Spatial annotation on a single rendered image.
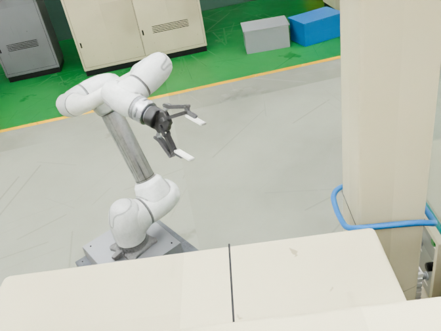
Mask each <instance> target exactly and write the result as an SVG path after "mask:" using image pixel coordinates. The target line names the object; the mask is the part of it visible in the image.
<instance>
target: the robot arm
mask: <svg viewBox="0 0 441 331"><path fill-rule="evenodd" d="M172 68H173V66H172V62H171V59H170V58H169V57H168V56H167V55H166V54H164V53H161V52H157V53H153V54H151V55H149V56H148V57H146V58H143V59H142V60H141V61H140V62H138V63H136V64H135V65H134V66H133V67H132V68H131V71H130V72H128V73H126V74H125V75H123V76H121V77H119V76H117V75H116V74H109V73H108V74H99V75H96V76H93V77H90V78H89V79H86V80H85V81H82V82H81V83H80V84H78V85H76V86H74V87H72V88H71V89H69V90H68V91H66V92H65V93H64V94H62V95H60V96H59V97H58V98H57V100H56V107H57V109H58V111H59V112H60V113H61V114H62V115H63V116H66V117H77V116H80V115H82V114H84V113H86V112H89V111H91V110H93V111H94V112H95V113H96V114H97V115H99V116H101V117H102V119H103V121H104V123H105V125H106V127H107V128H108V131H109V132H110V135H111V136H112V138H113V140H114V142H115V144H116V146H117V147H118V149H119V151H120V153H121V155H122V157H123V159H124V160H125V163H126V164H127V167H128V168H129V170H130V172H131V174H132V176H133V178H134V180H135V181H136V184H135V194H136V198H135V199H131V198H121V199H119V200H116V201H115V202H114V203H113V204H112V205H111V206H110V209H109V212H108V221H109V226H110V230H111V232H112V235H113V237H114V239H115V241H116V242H115V243H114V244H112V245H111V246H110V250H111V251H114V252H115V253H114V254H113V256H112V259H113V260H114V261H116V260H118V259H119V258H121V257H124V258H126V259H128V260H132V259H138V257H140V256H141V255H142V254H143V253H144V252H145V251H146V250H147V249H148V248H149V247H151V246H152V245H154V244H155V243H157V242H158V240H157V238H156V237H153V236H150V235H149V234H146V231H147V230H148V229H149V227H150V226H151V224H153V223H155V222H156V221H158V220H159V219H161V218H162V217H164V216H165V215H167V214H168V213H169V212H170V211H171V210H172V209H173V208H174V207H175V206H176V204H177V203H178V201H179V199H180V190H179V188H178V186H177V185H176V184H175V183H174V182H173V181H172V180H169V179H164V178H163V177H162V176H161V175H159V174H157V173H154V172H153V171H152V168H151V167H150V164H149V163H148V161H147V159H146V157H145V155H144V153H143V151H142V149H141V147H140V145H139V143H138V141H137V139H136V137H135V134H134V133H133V130H132V129H131V127H130V125H129V123H128V121H127V119H126V117H129V118H131V119H132V120H135V121H137V122H138V123H140V124H142V125H147V126H149V127H151V128H152V129H155V130H156V131H157V133H156V136H154V139H155V140H156V141H157V142H158V143H159V144H160V146H161V147H162V149H163V150H164V151H165V153H166V154H167V155H168V157H169V158H172V157H174V156H177V157H179V158H184V159H186V160H188V161H189V162H190V161H192V160H194V159H195V158H194V157H193V156H191V155H189V154H187V153H186V152H184V151H182V150H181V149H177V148H176V146H175V143H174V141H173V139H172V137H171V132H170V129H171V125H172V123H173V122H172V119H173V118H177V117H179V116H183V115H185V114H186V115H185V117H186V118H188V119H189V120H192V121H193V122H195V123H197V124H198V125H200V126H202V125H205V124H206V122H205V121H203V120H201V119H199V118H197V116H198V115H197V114H195V113H193V112H191V111H190V104H170V103H165V104H163V110H162V109H161V108H159V107H157V106H156V104H155V103H154V102H152V101H151V100H149V99H147V98H148V97H149V96H150V95H151V94H152V93H153V92H155V91H156V90H157V89H158V88H159V87H160V86H161V85H162V84H163V83H164V82H165V81H166V79H167V78H168V77H169V75H170V73H171V71H172ZM181 108H184V111H183V112H179V113H176V114H173V115H169V113H168V110H170V109H181ZM165 132H167V133H165ZM161 134H162V135H161ZM162 136H163V137H164V138H165V139H164V138H163V137H162Z"/></svg>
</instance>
